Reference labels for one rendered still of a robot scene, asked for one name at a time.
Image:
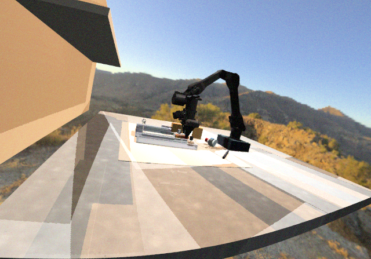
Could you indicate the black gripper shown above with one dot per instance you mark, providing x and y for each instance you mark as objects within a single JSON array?
[{"x": 189, "y": 123}]

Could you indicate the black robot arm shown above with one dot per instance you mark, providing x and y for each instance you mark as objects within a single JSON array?
[{"x": 232, "y": 81}]

